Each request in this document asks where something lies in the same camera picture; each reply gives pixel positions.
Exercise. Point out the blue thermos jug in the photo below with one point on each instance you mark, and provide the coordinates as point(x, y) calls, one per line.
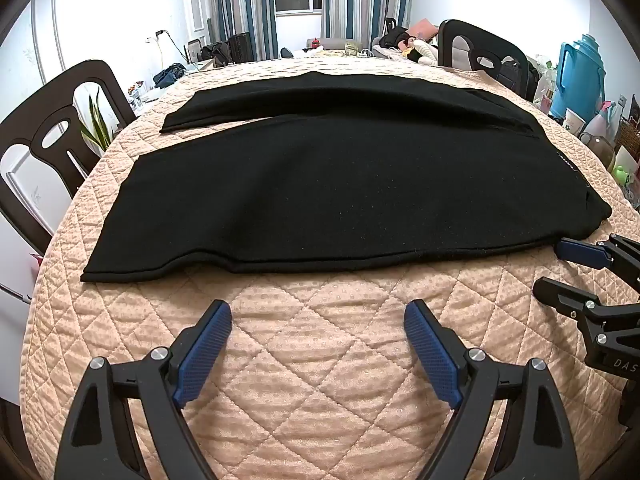
point(585, 75)

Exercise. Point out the pink bottle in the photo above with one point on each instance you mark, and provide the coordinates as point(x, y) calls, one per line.
point(597, 125)

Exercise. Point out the black heater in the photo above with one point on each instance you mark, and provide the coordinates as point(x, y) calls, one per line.
point(239, 47)

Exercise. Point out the pink cushion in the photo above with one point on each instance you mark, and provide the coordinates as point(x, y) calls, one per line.
point(424, 27)

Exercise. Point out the black pants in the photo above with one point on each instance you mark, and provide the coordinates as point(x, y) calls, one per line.
point(325, 185)

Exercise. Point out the metal rod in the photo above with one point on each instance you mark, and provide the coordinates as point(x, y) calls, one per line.
point(15, 292)

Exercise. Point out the white plush toy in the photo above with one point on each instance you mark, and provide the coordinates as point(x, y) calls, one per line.
point(422, 52)

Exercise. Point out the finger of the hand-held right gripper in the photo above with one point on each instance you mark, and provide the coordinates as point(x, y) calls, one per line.
point(580, 251)
point(560, 296)

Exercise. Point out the white printed cup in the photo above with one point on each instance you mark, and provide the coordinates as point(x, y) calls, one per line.
point(574, 121)

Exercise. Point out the glass jar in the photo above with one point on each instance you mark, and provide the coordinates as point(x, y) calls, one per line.
point(597, 150)

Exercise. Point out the black handbag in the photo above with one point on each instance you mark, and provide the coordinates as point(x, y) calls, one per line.
point(215, 54)

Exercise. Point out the green toy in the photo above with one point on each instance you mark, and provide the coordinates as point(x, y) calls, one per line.
point(622, 172)

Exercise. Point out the wicker basket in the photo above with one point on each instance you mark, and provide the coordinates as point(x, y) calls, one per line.
point(629, 135)

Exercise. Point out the green potted plant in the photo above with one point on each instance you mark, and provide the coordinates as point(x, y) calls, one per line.
point(96, 125)

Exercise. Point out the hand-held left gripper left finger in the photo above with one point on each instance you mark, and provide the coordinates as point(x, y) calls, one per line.
point(205, 355)

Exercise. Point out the dark blue bag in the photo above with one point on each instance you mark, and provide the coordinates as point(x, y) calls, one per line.
point(170, 76)

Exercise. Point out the beige quilted table cover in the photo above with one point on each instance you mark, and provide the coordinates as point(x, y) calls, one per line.
point(320, 320)

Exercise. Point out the black bag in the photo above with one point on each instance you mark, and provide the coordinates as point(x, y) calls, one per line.
point(395, 37)

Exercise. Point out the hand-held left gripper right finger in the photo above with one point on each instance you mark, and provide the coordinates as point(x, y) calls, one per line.
point(432, 355)

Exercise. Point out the dark wooden chair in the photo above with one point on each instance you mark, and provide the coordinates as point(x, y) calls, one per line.
point(30, 115)
point(475, 34)

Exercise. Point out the striped curtain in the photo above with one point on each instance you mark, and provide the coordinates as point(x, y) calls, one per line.
point(240, 0)
point(360, 0)

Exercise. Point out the black backpack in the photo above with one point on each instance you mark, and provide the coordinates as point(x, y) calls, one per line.
point(512, 75)

